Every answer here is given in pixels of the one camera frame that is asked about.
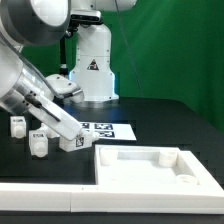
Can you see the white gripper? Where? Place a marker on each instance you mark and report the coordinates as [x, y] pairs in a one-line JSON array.
[[54, 117]]

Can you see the black camera on stand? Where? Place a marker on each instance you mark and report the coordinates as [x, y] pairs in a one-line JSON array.
[[77, 18]]

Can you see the white square tabletop part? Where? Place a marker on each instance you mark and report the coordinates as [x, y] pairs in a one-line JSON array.
[[142, 166]]

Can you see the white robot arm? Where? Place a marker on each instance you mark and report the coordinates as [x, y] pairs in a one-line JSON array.
[[45, 22]]

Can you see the white L-shaped fence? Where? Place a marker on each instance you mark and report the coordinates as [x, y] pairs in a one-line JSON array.
[[173, 198]]

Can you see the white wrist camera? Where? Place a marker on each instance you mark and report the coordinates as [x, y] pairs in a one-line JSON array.
[[62, 88]]

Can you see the white sheet with tags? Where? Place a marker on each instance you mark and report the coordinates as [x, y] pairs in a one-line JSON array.
[[111, 130]]

